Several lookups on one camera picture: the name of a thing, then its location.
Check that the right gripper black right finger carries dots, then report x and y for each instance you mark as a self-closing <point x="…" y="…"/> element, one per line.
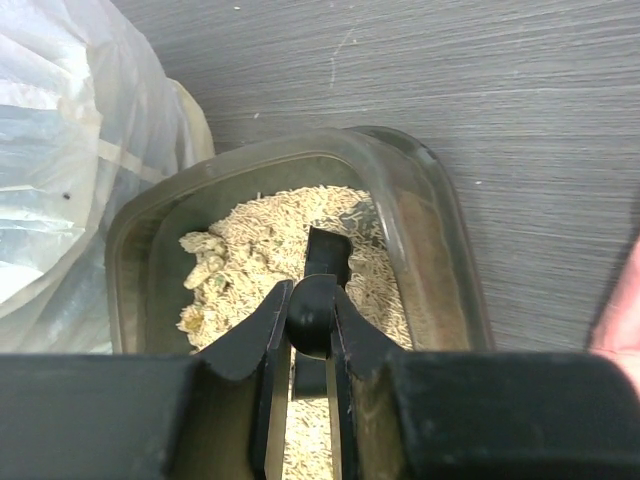
<point x="475" y="415"/>

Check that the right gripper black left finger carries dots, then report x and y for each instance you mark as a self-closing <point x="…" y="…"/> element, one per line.
<point x="150" y="410"/>

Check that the black slotted litter scoop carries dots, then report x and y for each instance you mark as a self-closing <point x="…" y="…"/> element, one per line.
<point x="310" y="312"/>

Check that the beige cat litter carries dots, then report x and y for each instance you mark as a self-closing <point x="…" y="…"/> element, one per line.
<point x="242" y="256"/>

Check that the dark translucent litter box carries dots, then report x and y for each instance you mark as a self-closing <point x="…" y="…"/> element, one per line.
<point x="415" y="202"/>

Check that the pink cloth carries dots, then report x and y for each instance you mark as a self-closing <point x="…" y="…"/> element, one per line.
<point x="616" y="336"/>

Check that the translucent plastic trash bag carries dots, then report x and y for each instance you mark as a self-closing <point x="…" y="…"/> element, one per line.
<point x="89" y="120"/>

